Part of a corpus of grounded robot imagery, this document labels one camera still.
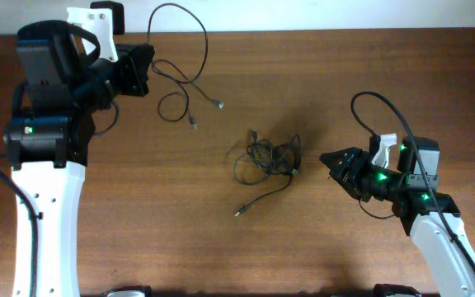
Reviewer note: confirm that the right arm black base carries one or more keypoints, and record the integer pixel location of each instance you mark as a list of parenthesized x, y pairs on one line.
[(390, 290)]

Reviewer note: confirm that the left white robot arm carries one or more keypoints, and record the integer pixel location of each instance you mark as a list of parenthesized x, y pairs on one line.
[(67, 81)]

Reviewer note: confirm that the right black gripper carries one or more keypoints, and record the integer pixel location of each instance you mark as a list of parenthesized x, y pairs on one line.
[(359, 174)]

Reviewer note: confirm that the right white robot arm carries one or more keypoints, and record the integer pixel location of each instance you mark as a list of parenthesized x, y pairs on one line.
[(430, 218)]

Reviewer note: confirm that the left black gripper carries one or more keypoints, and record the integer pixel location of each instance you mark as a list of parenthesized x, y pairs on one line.
[(137, 69)]

